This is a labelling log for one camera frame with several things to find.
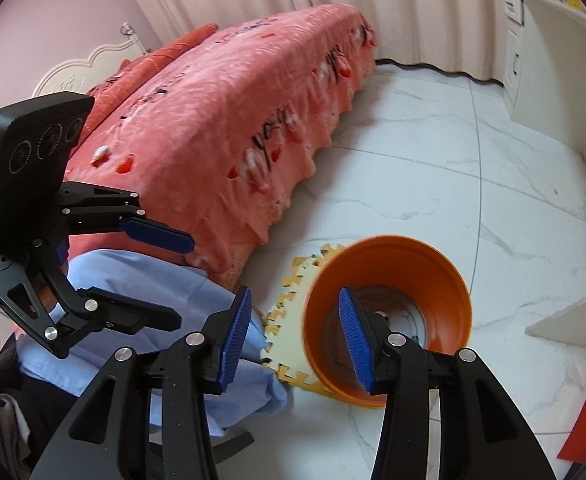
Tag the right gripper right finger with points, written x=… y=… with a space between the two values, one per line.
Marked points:
x=483 y=435

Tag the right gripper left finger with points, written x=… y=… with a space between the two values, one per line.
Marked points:
x=106 y=433

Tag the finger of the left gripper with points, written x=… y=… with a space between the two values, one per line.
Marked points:
x=127 y=315
x=158 y=235

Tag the orange trash bin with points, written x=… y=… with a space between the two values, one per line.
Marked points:
x=412 y=284

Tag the light blue trousers leg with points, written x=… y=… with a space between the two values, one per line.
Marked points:
x=167 y=302

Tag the pink love blanket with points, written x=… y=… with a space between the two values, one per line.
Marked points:
x=215 y=144

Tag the folded red quilt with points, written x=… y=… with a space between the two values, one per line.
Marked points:
x=112 y=92

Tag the yellow foam puzzle mat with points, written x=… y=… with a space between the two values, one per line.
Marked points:
x=283 y=323

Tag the white bed headboard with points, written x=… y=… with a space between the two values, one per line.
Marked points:
x=82 y=74

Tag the white desk cabinet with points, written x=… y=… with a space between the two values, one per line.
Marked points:
x=545 y=70

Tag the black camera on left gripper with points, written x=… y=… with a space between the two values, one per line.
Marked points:
x=36 y=139

